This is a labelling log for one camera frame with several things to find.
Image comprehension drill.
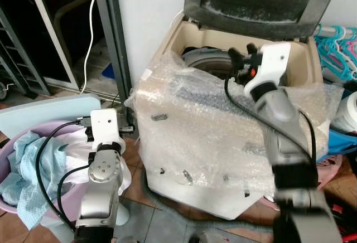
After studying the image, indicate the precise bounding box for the long black left arm cable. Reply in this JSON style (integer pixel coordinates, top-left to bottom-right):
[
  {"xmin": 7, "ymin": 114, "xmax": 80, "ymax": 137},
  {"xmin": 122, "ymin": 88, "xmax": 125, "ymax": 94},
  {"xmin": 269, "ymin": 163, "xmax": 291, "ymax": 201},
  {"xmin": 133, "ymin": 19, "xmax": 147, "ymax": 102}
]
[{"xmin": 34, "ymin": 120, "xmax": 93, "ymax": 231}]

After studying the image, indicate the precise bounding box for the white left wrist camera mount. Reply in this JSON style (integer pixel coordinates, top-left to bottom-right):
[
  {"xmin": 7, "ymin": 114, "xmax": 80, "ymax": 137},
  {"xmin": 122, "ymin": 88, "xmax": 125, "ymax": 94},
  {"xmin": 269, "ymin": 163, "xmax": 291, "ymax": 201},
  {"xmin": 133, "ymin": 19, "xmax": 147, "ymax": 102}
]
[{"xmin": 89, "ymin": 108, "xmax": 127, "ymax": 147}]

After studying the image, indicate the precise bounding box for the grey metal hanger rail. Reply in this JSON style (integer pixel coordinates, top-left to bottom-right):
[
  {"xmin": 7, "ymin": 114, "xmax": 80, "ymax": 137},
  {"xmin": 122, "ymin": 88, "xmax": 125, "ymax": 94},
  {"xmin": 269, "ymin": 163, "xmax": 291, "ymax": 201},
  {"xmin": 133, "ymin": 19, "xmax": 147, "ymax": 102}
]
[{"xmin": 318, "ymin": 25, "xmax": 357, "ymax": 36}]

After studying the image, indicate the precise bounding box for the black and red tool case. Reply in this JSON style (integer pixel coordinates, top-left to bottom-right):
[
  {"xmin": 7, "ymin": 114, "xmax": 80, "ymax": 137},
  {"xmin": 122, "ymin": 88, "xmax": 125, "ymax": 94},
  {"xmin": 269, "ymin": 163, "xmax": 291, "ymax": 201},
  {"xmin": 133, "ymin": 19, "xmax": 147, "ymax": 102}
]
[{"xmin": 325, "ymin": 197, "xmax": 357, "ymax": 243}]

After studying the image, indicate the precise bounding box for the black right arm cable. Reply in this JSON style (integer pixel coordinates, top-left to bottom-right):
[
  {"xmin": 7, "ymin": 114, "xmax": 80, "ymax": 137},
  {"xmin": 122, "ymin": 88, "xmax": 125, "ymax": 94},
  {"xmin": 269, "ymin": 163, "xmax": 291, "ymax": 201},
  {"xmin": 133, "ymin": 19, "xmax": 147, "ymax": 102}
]
[{"xmin": 224, "ymin": 77, "xmax": 317, "ymax": 163}]

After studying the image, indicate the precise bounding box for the pink plastic basket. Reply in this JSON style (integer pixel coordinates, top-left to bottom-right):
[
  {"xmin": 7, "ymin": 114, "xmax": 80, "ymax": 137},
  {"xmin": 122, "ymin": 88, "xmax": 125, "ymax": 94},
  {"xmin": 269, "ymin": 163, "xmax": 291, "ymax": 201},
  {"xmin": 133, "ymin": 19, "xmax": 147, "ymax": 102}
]
[{"xmin": 313, "ymin": 154, "xmax": 344, "ymax": 191}]

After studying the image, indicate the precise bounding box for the clear bubble wrap sheet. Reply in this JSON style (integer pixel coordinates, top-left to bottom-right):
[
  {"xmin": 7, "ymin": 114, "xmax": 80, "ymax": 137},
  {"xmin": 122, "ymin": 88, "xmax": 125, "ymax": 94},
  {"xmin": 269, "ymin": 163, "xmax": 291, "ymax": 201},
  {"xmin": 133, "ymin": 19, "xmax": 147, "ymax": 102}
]
[{"xmin": 126, "ymin": 50, "xmax": 345, "ymax": 191}]

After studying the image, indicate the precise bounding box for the white hanging cable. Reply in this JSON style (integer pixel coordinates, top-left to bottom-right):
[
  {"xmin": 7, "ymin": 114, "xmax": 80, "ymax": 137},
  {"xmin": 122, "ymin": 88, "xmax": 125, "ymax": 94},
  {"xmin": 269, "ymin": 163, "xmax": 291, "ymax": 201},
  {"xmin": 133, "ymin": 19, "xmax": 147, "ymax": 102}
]
[{"xmin": 80, "ymin": 0, "xmax": 100, "ymax": 95}]

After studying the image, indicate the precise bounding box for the short black left arm cable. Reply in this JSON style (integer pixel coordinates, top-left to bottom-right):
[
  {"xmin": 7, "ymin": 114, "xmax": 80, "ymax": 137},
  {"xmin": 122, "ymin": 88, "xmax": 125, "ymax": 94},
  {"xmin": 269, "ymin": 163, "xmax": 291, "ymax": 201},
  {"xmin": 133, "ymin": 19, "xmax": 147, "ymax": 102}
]
[{"xmin": 56, "ymin": 164, "xmax": 92, "ymax": 224}]

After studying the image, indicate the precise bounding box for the pink plastic clothes hanger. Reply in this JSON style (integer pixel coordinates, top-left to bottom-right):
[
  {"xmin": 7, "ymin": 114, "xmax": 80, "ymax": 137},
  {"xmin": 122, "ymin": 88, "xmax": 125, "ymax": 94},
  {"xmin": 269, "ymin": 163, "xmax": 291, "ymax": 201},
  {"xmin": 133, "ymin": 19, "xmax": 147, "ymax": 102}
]
[{"xmin": 341, "ymin": 27, "xmax": 357, "ymax": 68}]

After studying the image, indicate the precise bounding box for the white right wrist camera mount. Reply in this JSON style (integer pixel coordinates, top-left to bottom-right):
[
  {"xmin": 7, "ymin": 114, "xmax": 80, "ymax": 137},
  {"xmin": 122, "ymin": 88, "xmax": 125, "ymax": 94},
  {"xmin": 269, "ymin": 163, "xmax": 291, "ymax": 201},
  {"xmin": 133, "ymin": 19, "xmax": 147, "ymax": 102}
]
[{"xmin": 243, "ymin": 42, "xmax": 292, "ymax": 96}]

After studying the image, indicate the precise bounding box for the teal plastic clothes hanger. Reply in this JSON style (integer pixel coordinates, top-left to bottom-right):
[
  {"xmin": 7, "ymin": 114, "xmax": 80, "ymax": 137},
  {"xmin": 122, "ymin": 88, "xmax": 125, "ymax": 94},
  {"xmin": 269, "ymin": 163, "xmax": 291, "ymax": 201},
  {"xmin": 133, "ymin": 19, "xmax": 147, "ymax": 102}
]
[{"xmin": 313, "ymin": 25, "xmax": 357, "ymax": 83}]

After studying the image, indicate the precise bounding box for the white jar with green lid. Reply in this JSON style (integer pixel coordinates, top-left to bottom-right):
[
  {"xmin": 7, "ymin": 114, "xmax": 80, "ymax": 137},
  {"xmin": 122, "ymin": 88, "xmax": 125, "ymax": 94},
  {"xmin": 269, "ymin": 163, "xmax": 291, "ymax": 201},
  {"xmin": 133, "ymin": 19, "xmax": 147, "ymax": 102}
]
[{"xmin": 331, "ymin": 91, "xmax": 357, "ymax": 134}]

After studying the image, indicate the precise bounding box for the dark metal shelf rack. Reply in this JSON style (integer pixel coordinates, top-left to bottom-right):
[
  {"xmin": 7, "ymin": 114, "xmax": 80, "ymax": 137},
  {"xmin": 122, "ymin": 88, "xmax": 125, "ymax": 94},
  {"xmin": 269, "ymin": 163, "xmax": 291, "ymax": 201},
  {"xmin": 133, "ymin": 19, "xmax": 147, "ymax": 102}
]
[{"xmin": 0, "ymin": 8, "xmax": 50, "ymax": 96}]

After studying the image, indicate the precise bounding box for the blue plastic tub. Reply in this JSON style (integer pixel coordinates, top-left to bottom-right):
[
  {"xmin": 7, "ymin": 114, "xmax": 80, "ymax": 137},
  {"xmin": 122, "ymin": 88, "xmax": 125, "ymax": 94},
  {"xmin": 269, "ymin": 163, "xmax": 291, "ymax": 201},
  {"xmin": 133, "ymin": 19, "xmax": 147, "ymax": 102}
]
[{"xmin": 326, "ymin": 87, "xmax": 357, "ymax": 155}]

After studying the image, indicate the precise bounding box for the steel washer drum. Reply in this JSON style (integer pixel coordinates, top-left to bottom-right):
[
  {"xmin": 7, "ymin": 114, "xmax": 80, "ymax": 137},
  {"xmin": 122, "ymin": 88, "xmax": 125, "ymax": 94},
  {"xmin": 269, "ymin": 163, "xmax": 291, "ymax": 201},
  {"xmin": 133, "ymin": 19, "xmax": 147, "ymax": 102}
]
[{"xmin": 181, "ymin": 46, "xmax": 253, "ymax": 81}]

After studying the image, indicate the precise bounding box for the white sliding door frame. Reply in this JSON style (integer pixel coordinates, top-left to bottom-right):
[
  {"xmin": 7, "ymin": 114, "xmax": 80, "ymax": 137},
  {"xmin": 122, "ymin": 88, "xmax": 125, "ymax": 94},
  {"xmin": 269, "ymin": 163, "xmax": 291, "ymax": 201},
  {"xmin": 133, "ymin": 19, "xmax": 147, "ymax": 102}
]
[{"xmin": 25, "ymin": 0, "xmax": 80, "ymax": 90}]

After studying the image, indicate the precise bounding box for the grey metal door frame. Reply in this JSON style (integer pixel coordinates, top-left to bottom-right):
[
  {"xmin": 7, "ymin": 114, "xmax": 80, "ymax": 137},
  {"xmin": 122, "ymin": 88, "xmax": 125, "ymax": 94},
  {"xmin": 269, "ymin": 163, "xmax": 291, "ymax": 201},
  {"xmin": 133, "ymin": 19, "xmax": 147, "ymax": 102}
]
[{"xmin": 97, "ymin": 0, "xmax": 133, "ymax": 100}]

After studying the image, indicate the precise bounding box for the grey washer lid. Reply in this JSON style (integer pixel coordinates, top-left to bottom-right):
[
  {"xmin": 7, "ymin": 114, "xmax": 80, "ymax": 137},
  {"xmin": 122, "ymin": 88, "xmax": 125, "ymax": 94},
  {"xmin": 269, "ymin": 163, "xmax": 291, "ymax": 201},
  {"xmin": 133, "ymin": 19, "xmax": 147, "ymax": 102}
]
[{"xmin": 182, "ymin": 0, "xmax": 336, "ymax": 42}]

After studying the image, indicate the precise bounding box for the light blue cloth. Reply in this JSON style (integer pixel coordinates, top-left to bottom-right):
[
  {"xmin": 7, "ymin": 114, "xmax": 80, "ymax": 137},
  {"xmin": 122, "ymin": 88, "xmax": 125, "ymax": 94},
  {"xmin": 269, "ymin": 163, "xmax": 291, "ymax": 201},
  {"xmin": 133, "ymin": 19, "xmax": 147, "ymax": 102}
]
[{"xmin": 0, "ymin": 131, "xmax": 70, "ymax": 231}]

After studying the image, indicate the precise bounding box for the brown cardboard box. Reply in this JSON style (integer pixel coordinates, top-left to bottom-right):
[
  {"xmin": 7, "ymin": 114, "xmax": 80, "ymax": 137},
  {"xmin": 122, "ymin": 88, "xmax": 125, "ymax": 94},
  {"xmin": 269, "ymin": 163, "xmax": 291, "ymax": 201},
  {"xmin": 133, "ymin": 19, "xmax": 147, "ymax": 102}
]
[{"xmin": 322, "ymin": 157, "xmax": 357, "ymax": 202}]

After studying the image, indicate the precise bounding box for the beige top-load washing machine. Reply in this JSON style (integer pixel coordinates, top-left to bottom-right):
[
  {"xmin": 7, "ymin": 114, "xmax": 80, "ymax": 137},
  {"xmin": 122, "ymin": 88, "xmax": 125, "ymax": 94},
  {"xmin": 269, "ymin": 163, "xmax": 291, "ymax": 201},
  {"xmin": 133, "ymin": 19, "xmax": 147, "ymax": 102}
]
[{"xmin": 134, "ymin": 12, "xmax": 335, "ymax": 221}]

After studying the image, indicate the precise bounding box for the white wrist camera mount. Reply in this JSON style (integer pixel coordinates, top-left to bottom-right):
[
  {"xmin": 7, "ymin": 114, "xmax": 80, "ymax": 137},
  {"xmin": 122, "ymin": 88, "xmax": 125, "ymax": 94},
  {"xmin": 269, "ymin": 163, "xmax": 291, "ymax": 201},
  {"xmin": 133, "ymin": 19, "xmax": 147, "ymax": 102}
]
[
  {"xmin": 243, "ymin": 42, "xmax": 292, "ymax": 96},
  {"xmin": 89, "ymin": 108, "xmax": 127, "ymax": 147}
]

